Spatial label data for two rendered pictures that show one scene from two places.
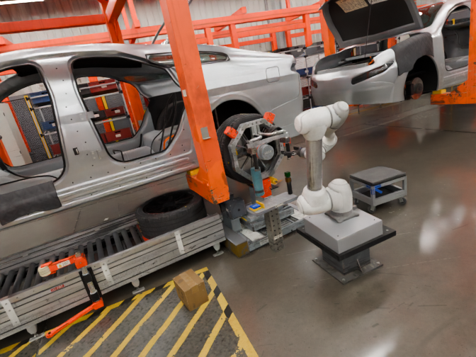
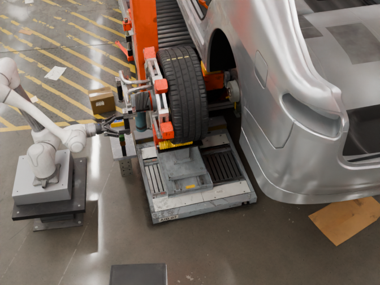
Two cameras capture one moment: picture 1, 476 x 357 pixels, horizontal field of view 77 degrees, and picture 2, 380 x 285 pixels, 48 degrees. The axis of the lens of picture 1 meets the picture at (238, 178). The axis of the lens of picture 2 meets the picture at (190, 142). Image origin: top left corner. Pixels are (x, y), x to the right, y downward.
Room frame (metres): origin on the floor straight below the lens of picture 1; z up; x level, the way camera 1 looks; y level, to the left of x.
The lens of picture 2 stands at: (3.34, -2.42, 2.81)
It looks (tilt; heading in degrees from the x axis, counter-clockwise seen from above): 46 degrees down; 101
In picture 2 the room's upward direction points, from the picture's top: straight up
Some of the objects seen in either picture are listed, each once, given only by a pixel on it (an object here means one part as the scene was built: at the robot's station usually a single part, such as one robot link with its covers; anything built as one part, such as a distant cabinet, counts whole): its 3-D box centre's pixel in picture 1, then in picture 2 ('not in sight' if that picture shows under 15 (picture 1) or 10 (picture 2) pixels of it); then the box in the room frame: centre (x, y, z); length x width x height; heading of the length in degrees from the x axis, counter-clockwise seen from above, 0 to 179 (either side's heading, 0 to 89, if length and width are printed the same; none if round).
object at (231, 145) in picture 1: (257, 150); (156, 99); (2.68, -0.23, 0.85); 0.54 x 0.07 x 0.54; 115
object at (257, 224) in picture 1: (264, 213); (182, 167); (2.86, -0.20, 0.13); 0.50 x 0.36 x 0.10; 115
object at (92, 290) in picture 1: (88, 280); (128, 39); (1.99, 1.25, 0.30); 0.09 x 0.05 x 0.50; 115
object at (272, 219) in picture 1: (273, 227); (124, 154); (2.37, -0.22, 0.21); 0.10 x 0.10 x 0.42; 25
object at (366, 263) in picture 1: (344, 246); (55, 197); (1.97, -0.69, 0.15); 0.50 x 0.50 x 0.30; 19
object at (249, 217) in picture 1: (257, 198); (181, 147); (2.84, -0.15, 0.32); 0.40 x 0.30 x 0.28; 115
